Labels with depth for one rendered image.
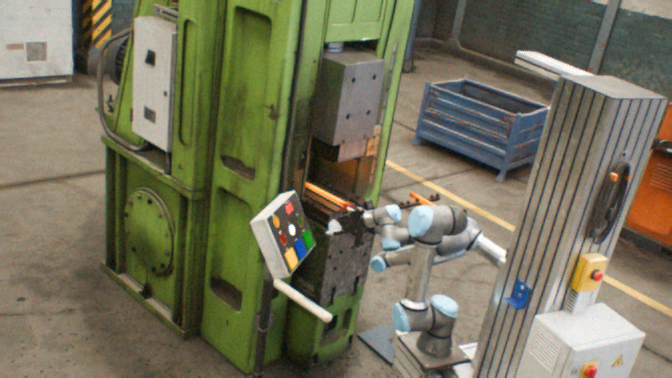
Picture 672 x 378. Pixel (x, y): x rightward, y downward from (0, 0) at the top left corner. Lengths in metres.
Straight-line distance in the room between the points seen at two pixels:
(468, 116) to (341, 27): 4.12
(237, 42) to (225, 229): 1.01
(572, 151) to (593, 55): 8.79
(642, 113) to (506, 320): 0.92
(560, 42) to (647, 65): 1.44
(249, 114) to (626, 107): 1.79
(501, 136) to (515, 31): 5.04
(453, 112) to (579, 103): 5.02
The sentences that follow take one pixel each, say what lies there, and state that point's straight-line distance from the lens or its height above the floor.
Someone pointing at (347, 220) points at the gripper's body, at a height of 1.17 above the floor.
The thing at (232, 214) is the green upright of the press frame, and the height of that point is 0.85.
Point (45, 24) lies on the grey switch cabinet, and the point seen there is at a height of 0.68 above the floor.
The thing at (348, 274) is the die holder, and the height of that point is 0.60.
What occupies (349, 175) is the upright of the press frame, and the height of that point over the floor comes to 1.05.
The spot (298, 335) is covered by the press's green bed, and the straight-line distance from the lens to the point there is 3.87.
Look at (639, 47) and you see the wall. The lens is 10.86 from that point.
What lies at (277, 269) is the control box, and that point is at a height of 0.98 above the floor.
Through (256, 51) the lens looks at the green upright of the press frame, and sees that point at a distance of 3.27.
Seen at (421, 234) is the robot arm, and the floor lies 1.38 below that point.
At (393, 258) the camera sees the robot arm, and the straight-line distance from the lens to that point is 3.21.
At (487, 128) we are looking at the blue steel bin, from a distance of 7.14.
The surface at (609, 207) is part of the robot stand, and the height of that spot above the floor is 1.64.
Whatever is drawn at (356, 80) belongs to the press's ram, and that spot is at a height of 1.68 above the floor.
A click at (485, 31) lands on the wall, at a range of 12.24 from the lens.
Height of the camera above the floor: 2.50
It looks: 25 degrees down
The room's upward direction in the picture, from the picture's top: 9 degrees clockwise
